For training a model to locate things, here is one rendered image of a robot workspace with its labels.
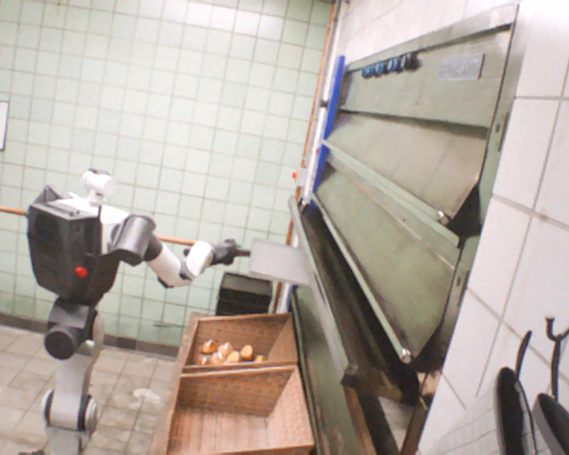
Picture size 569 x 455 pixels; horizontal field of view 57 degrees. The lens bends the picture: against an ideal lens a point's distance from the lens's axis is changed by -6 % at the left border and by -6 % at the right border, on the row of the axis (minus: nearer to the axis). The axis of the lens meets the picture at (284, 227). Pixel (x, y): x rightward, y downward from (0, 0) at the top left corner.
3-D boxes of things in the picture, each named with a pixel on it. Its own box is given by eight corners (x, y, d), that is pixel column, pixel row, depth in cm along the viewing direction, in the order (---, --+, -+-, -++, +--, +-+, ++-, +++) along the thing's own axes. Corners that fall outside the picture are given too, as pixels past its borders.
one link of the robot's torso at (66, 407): (84, 439, 192) (98, 320, 187) (38, 429, 190) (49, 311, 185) (95, 421, 207) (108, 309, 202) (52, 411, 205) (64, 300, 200)
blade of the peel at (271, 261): (247, 276, 218) (248, 269, 217) (251, 242, 272) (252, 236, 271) (337, 291, 221) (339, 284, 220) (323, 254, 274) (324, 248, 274)
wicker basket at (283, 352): (284, 359, 288) (294, 311, 282) (287, 417, 233) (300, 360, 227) (192, 343, 284) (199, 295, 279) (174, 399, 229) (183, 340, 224)
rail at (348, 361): (288, 197, 272) (292, 199, 272) (343, 373, 97) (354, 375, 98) (290, 193, 271) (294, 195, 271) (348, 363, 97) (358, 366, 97)
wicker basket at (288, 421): (286, 421, 230) (300, 363, 224) (300, 512, 175) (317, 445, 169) (173, 405, 224) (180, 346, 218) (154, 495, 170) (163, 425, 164)
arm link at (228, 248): (235, 268, 240) (218, 272, 230) (219, 262, 245) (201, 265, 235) (241, 241, 237) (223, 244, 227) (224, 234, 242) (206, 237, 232)
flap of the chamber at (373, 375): (286, 202, 272) (324, 217, 275) (339, 384, 98) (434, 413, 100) (288, 197, 272) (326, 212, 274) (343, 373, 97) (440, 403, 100)
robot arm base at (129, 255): (151, 268, 174) (129, 248, 166) (121, 270, 180) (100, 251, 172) (165, 230, 183) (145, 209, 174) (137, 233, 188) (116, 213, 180)
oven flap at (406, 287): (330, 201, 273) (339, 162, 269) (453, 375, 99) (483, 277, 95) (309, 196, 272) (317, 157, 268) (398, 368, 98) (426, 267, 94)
